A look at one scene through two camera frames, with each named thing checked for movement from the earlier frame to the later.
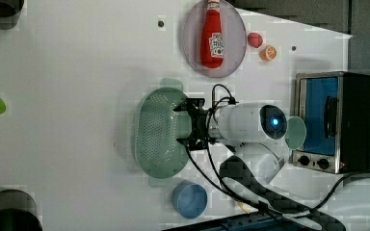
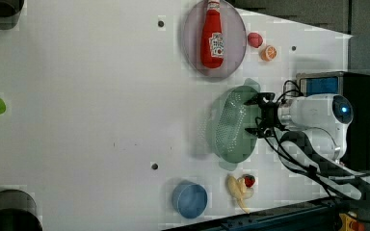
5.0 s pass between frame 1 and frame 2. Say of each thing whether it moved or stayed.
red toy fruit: stayed
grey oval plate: stayed
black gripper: moved
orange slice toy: stayed
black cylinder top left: stayed
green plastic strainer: moved
